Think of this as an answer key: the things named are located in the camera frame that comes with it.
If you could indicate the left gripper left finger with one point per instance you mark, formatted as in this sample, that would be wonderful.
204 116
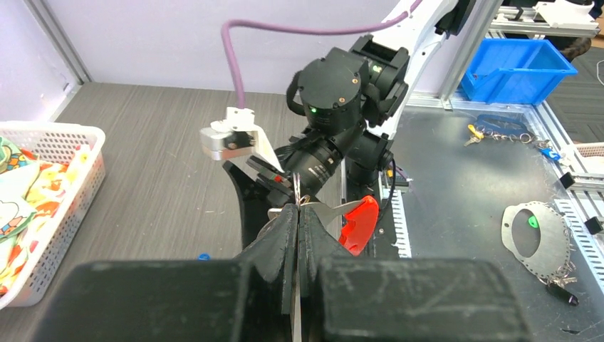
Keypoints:
247 298

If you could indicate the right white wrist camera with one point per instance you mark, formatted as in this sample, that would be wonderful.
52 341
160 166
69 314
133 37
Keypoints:
238 135

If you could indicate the blue plastic bin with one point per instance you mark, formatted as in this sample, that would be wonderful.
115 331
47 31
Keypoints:
516 71

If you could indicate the colourful patterned cloth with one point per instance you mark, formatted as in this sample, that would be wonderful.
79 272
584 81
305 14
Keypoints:
31 193

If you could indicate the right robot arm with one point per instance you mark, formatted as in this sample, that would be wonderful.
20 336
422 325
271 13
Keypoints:
346 97

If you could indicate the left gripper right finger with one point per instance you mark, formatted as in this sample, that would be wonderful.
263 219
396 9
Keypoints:
349 298

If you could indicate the white plastic basket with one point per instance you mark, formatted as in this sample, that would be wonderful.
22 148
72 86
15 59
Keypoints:
55 142

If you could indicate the keychain with yellow tag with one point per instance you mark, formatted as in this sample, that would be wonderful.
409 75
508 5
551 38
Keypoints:
478 133

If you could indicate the silver split keyring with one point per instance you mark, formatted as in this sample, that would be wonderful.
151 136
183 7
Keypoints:
296 181

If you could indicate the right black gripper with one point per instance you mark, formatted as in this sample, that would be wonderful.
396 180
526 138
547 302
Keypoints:
271 188

